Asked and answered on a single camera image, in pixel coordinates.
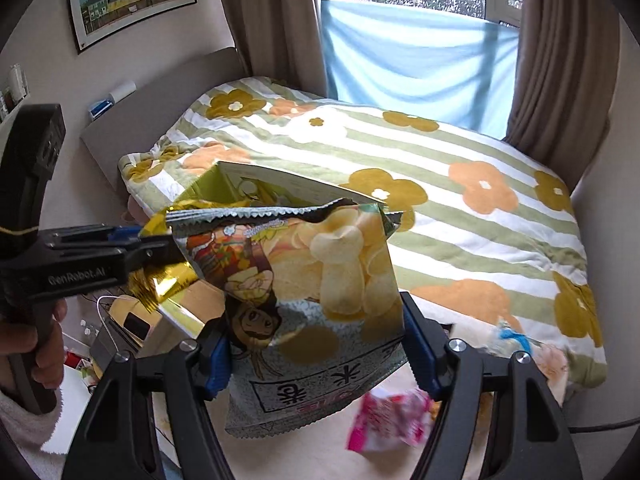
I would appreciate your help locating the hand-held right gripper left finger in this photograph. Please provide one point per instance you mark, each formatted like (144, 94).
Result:
(217, 362)

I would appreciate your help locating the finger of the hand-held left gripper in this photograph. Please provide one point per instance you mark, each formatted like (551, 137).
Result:
(155, 257)
(125, 233)

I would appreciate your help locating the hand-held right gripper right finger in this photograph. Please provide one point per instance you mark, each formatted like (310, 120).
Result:
(420, 350)

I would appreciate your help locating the gold foil snack packet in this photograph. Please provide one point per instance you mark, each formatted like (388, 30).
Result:
(160, 285)

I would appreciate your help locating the silver cartoon chips bag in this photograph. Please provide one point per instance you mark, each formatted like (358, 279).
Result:
(320, 270)

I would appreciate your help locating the person's left forearm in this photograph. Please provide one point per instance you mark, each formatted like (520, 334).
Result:
(25, 430)

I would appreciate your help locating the person's left hand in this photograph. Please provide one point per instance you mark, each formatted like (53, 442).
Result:
(52, 345)

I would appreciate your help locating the pink pillow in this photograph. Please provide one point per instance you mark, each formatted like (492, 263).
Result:
(135, 210)

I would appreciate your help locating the yellow white bedside device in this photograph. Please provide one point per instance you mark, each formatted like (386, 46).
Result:
(127, 320)

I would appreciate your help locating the pink snack packet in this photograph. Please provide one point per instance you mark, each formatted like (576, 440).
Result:
(390, 420)

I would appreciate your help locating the white bottle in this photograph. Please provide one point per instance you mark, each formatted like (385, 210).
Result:
(16, 82)

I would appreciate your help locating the blue white box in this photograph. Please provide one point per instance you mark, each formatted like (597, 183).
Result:
(101, 109)

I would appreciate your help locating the grey headboard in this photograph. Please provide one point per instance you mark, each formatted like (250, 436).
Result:
(150, 105)

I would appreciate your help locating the cream floral bed sheet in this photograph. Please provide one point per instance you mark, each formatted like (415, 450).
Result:
(310, 460)

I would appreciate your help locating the striped floral blanket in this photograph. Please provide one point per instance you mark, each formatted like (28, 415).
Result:
(450, 145)

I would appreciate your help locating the brown curtain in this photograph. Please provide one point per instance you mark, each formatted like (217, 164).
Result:
(560, 70)
(270, 20)

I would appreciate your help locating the light blue window cloth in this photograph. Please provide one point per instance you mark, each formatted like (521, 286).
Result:
(410, 60)

